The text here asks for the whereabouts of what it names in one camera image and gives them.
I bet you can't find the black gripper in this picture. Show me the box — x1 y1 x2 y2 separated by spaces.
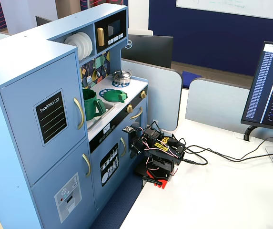
128 131 149 160

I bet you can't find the steel pot with lid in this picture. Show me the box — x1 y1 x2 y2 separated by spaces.
111 69 133 85

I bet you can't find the blue dishwasher door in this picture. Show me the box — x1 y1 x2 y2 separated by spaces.
90 128 130 212

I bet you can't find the red table clamp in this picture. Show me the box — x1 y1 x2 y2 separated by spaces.
142 169 169 190

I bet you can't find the grey sink basin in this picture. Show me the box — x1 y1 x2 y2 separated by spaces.
86 102 116 131

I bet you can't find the green plastic pitcher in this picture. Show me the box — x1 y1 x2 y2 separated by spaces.
82 88 107 122

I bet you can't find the grey desk divider panel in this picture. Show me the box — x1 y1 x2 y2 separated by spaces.
185 77 253 131
121 59 183 132

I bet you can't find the ice dispenser fridge door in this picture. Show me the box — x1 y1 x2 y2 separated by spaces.
30 138 96 226

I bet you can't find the steel slotted spatula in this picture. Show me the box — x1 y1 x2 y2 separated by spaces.
86 68 93 86

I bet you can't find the steel ladle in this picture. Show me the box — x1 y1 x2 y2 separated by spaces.
95 56 102 78

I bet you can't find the blue seat cushion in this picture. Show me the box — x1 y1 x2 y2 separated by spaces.
182 71 202 88

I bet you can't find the black Dell monitor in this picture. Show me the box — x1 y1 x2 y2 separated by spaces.
121 34 174 69

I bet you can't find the black monitor stand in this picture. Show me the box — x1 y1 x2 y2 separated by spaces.
243 124 262 142

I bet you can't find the white toy plate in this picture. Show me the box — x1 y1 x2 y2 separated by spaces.
79 31 93 58
73 33 89 60
63 35 82 62

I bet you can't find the shopping list fridge door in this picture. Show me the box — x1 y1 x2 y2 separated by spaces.
0 52 89 187

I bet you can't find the blue toy kitchen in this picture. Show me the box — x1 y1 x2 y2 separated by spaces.
0 4 149 229

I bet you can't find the lit computer monitor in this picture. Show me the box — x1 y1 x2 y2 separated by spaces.
240 41 273 133

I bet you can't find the small black monitor back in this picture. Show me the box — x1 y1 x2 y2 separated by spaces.
35 16 52 27

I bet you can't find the whiteboard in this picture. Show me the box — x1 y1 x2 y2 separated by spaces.
175 0 273 21

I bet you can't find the gold dishwasher handle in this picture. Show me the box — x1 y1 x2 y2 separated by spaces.
120 137 127 157

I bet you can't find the gold oven handle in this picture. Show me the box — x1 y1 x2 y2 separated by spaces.
129 106 143 120

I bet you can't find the short gold fridge handle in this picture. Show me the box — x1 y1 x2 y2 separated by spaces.
82 153 92 178

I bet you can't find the long gold fridge handle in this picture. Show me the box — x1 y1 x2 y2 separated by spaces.
73 97 85 131

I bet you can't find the white desk cable port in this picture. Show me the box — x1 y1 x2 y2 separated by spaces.
233 132 256 143

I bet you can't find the gold microwave handle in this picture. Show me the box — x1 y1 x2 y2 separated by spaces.
97 27 105 47

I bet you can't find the toy microwave with yellow handle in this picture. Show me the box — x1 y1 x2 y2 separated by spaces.
93 10 128 55

